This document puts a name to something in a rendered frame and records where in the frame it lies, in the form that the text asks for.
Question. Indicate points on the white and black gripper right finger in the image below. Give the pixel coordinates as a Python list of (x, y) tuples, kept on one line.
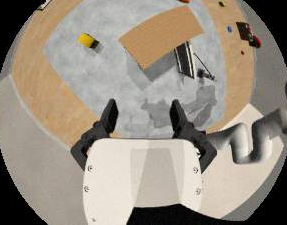
[(186, 130)]

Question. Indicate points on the brown wooden cabinet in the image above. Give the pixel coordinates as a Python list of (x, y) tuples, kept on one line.
[(155, 37)]

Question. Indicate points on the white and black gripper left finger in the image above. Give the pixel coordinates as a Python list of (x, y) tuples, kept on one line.
[(99, 130)]

